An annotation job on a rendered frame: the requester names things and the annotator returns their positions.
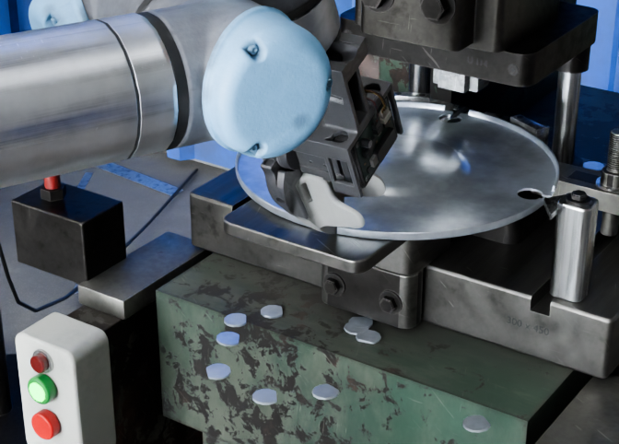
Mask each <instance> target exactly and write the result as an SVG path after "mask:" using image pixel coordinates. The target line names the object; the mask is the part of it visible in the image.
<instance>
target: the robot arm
mask: <svg viewBox="0 0 619 444"><path fill-rule="evenodd" d="M29 23H30V25H31V28H32V30H27V31H21V32H16V33H10V34H5V35H0V189H1V188H5V187H8V186H13V185H17V184H20V183H25V182H29V181H36V180H40V179H44V178H49V177H52V176H56V175H61V174H65V173H69V172H73V171H77V170H82V169H88V168H93V167H97V166H100V165H105V164H109V163H112V162H117V161H121V160H125V159H129V158H136V157H141V156H144V155H148V154H153V153H157V152H162V151H166V150H171V149H175V148H180V147H184V146H191V145H196V144H200V143H203V142H208V141H217V142H218V143H219V144H220V145H221V146H222V147H224V148H225V149H227V150H230V151H234V152H240V153H241V154H243V155H246V156H249V157H253V158H262V159H263V162H262V164H261V169H262V170H263V173H264V176H265V181H266V186H267V189H268V192H269V194H270V195H271V197H272V199H273V200H274V201H275V202H276V203H277V204H278V205H280V206H281V207H282V208H283V209H285V210H286V211H287V212H288V213H289V214H290V215H292V216H295V217H296V218H297V219H299V220H300V221H301V222H303V223H304V224H306V225H307V226H309V227H311V228H313V229H315V230H318V231H320V232H323V233H327V234H335V235H336V233H337V227H342V228H362V227H364V226H365V219H364V217H362V215H361V214H360V213H359V212H357V211H356V210H355V209H354V208H352V207H350V206H349V205H347V204H345V197H358V198H362V197H377V196H382V195H383V194H384V193H385V191H386V187H385V184H384V181H383V180H382V178H381V177H379V176H378V175H376V174H374V173H375V171H376V170H377V168H378V166H379V165H380V163H381V162H382V161H383V159H384V158H385V157H386V155H387V154H388V152H389V151H390V149H391V147H392V145H393V144H394V142H395V141H396V139H397V136H398V135H397V134H402V133H403V127H402V123H401V119H400V114H399V111H398V107H397V103H396V99H395V96H394V92H393V87H392V83H391V82H388V81H383V80H378V79H375V78H370V77H365V76H361V75H360V72H359V69H358V67H359V66H360V65H361V63H362V62H363V60H364V59H365V57H366V56H367V54H368V52H369V50H368V44H367V40H366V37H362V36H357V35H353V34H348V33H343V32H341V30H340V17H339V14H338V10H337V6H336V3H335V0H32V1H31V3H30V5H29ZM389 100H390V101H389ZM390 104H391V105H390ZM391 111H392V112H391ZM392 115H393V116H392ZM393 118H394V120H393Z"/></svg>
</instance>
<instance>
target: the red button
mask: <svg viewBox="0 0 619 444"><path fill-rule="evenodd" d="M31 424H32V427H33V429H34V431H35V433H36V434H37V435H38V436H39V437H40V438H43V439H46V440H48V439H51V438H53V437H55V436H56V435H57V434H58V433H59V432H60V423H59V420H58V418H57V417H56V415H55V414H54V413H53V412H51V411H50V410H47V409H42V410H40V411H39V412H38V413H36V414H35V415H34V416H33V417H32V418H31Z"/></svg>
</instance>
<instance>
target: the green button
mask: <svg viewBox="0 0 619 444"><path fill-rule="evenodd" d="M31 383H37V384H39V385H40V386H41V387H42V389H43V390H44V393H45V398H44V400H43V401H42V402H39V401H37V400H35V399H34V398H33V397H32V395H31V394H30V391H29V386H30V384H31ZM28 391H29V395H30V396H31V398H32V399H33V400H34V401H35V402H37V403H39V404H46V403H49V402H50V401H52V400H53V399H54V398H55V397H56V393H57V391H56V387H55V384H54V382H53V380H52V379H51V378H50V377H49V376H47V375H45V374H43V373H39V374H37V375H35V376H34V377H32V378H31V379H29V381H28Z"/></svg>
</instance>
